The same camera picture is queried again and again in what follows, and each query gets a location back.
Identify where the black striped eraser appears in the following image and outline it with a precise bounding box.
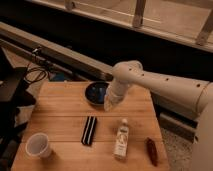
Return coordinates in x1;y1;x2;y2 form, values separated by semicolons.
81;116;97;146

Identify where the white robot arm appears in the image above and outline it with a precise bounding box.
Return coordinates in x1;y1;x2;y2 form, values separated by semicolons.
104;60;213;171

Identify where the dark round bowl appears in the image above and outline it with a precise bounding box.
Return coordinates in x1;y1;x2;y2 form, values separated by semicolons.
85;82;108;105

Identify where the white small bottle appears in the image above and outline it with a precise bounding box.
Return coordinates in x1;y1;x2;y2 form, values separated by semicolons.
114;119;129;159

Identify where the red chili pepper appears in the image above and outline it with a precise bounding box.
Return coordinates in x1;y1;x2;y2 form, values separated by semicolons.
146;138;158;167

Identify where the white plastic cup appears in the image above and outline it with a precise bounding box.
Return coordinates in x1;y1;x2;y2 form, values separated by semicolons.
25;133;52;158

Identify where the black chair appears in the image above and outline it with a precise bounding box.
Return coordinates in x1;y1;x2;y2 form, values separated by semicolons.
0;48;36;171

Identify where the black cable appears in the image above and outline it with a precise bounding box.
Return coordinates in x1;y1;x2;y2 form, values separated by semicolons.
23;47;54;85

